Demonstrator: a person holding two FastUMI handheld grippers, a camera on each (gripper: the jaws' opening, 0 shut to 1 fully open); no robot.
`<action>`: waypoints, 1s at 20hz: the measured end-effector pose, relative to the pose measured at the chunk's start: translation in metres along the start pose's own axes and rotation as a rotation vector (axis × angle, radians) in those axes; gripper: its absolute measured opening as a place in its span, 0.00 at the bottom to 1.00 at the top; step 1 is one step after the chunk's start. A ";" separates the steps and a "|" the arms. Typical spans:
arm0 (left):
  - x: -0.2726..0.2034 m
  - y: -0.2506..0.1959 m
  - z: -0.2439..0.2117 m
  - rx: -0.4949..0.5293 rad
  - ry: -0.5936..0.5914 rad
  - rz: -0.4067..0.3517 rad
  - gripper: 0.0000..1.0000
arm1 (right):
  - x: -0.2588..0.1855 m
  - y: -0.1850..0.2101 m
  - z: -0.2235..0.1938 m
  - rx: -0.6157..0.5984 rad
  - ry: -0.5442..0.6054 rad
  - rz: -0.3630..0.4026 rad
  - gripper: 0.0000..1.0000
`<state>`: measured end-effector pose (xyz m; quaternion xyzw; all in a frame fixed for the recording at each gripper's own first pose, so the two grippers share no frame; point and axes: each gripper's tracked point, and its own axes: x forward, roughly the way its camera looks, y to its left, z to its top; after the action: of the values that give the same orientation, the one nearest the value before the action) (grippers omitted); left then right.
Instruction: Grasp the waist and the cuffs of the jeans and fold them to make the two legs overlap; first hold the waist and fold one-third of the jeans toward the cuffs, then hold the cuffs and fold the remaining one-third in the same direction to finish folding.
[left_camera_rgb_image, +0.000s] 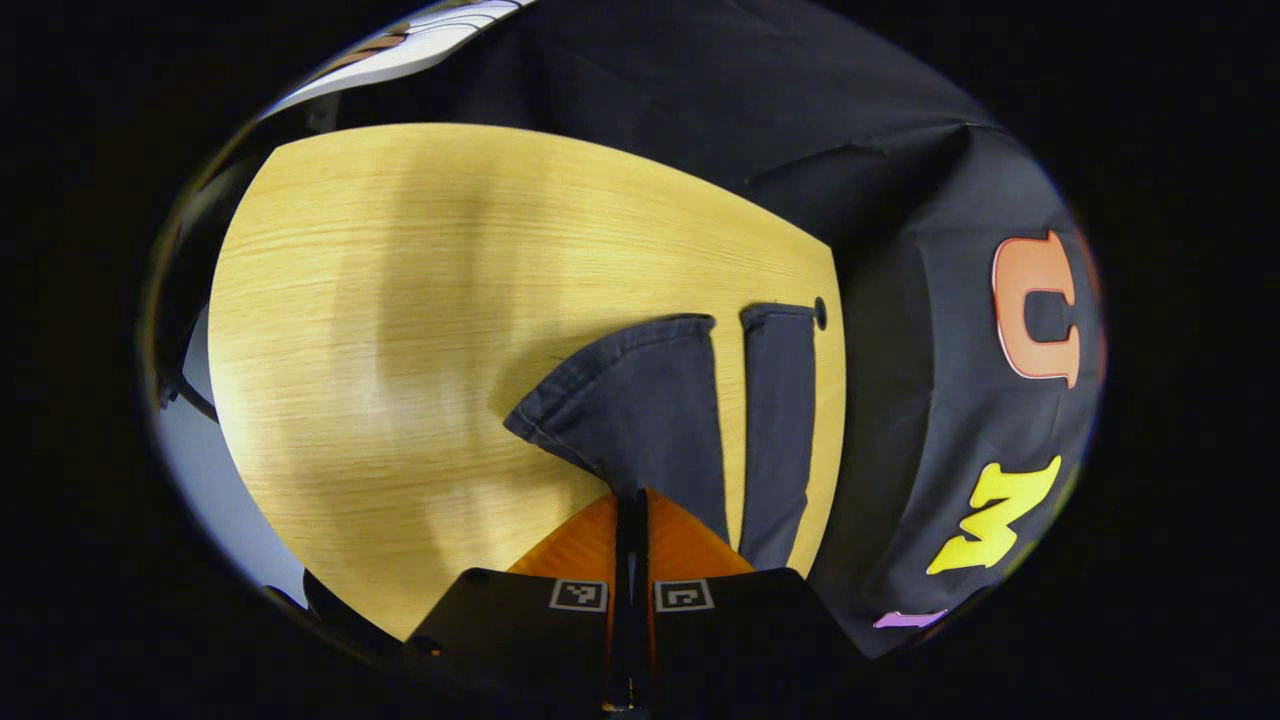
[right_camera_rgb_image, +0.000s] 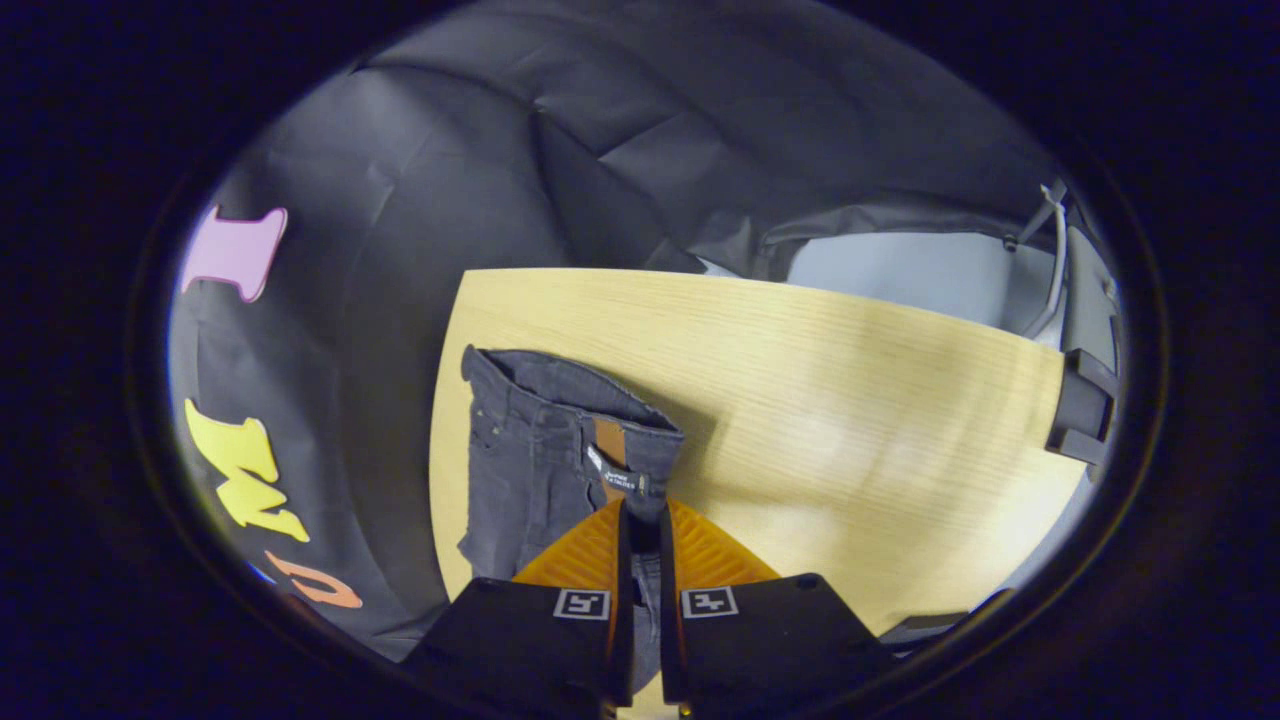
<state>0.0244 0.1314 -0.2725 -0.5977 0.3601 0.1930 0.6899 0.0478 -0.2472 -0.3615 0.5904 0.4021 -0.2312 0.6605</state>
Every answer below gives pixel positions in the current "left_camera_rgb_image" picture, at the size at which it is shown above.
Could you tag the dark jeans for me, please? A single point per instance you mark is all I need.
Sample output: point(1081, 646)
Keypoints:
point(640, 410)

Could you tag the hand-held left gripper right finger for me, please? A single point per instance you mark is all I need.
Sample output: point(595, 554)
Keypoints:
point(760, 630)

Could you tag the white side desk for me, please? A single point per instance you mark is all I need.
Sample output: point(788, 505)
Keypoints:
point(430, 45)

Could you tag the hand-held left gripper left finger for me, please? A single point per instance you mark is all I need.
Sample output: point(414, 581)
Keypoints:
point(500, 630)

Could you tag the black backdrop cloth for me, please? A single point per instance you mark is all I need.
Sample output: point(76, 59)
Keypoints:
point(900, 400)

